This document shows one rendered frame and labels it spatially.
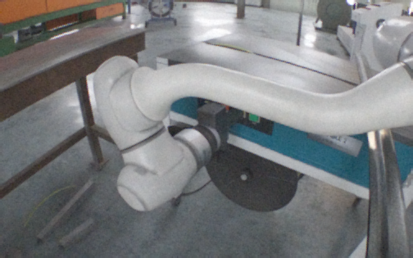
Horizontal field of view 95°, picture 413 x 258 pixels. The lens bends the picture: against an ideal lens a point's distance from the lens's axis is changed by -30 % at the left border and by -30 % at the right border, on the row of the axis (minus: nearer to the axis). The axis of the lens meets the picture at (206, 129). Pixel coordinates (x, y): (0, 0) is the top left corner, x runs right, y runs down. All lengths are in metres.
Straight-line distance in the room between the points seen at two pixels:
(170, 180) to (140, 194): 0.06
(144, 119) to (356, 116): 0.33
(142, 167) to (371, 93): 0.39
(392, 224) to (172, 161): 0.38
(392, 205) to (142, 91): 0.41
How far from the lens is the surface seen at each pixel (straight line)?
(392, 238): 0.34
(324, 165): 0.72
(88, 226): 1.26
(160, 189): 0.46
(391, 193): 0.40
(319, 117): 0.37
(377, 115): 0.38
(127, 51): 0.98
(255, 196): 1.14
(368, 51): 2.76
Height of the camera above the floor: 0.99
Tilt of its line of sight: 33 degrees down
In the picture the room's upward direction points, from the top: 2 degrees clockwise
